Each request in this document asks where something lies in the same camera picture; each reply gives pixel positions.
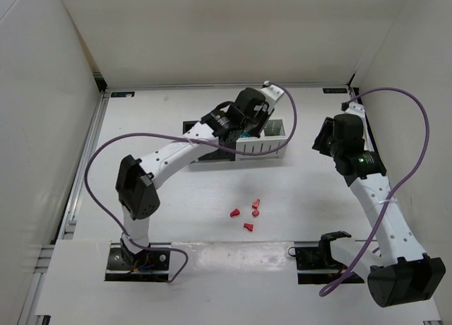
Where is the red lego slope bottom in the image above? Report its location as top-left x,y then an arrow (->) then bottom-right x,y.
244,223 -> 254,232

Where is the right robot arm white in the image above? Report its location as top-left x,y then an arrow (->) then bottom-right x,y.
312,114 -> 446,307

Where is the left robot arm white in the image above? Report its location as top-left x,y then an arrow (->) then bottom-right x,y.
116,85 -> 283,255

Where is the white double bin container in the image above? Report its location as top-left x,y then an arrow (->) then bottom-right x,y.
234,118 -> 289,161

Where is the black double bin container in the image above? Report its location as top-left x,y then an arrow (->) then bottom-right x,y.
180,121 -> 236,162

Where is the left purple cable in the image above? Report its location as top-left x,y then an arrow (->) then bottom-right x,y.
84,83 -> 298,283

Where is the purple cable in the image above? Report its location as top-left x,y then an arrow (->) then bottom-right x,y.
84,83 -> 298,283
319,87 -> 431,298

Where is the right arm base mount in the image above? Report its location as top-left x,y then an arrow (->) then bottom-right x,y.
287,231 -> 352,285

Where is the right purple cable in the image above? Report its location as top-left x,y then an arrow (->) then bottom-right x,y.
319,87 -> 431,298

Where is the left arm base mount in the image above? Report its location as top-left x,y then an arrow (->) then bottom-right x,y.
104,243 -> 170,283

